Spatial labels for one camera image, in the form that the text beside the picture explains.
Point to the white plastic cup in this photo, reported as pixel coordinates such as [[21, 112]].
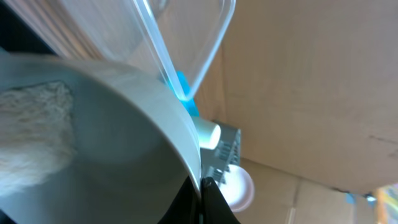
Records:
[[208, 133]]

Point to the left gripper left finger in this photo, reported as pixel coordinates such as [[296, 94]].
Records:
[[184, 208]]

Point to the clear plastic storage bin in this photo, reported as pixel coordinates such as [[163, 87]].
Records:
[[175, 40]]

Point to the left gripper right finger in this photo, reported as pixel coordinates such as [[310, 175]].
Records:
[[215, 209]]

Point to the grey bowl with rice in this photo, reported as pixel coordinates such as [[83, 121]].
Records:
[[87, 141]]

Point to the pink round plate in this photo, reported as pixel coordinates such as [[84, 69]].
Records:
[[237, 189]]

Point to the grey dishwasher rack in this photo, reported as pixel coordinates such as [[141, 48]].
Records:
[[214, 163]]

